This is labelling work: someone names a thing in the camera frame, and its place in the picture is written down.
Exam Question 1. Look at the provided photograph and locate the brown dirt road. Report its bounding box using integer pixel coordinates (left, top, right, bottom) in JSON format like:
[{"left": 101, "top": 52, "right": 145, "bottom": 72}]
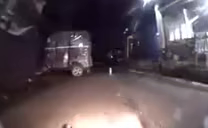
[{"left": 0, "top": 63, "right": 208, "bottom": 128}]

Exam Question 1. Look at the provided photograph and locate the dark three-wheeled vehicle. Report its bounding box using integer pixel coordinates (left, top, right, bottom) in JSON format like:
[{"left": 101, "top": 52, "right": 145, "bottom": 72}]
[{"left": 42, "top": 30, "right": 94, "bottom": 78}]

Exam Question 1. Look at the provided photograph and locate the robot's own part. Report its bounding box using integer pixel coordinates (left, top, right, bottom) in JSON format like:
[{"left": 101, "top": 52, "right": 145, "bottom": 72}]
[{"left": 61, "top": 123, "right": 74, "bottom": 128}]

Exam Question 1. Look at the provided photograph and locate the pale kerb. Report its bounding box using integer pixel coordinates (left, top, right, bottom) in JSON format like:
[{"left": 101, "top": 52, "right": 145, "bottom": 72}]
[{"left": 127, "top": 68, "right": 208, "bottom": 92}]

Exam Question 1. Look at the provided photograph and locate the building with lit windows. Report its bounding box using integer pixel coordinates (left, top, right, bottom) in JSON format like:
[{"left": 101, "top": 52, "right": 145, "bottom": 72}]
[{"left": 124, "top": 0, "right": 208, "bottom": 73}]

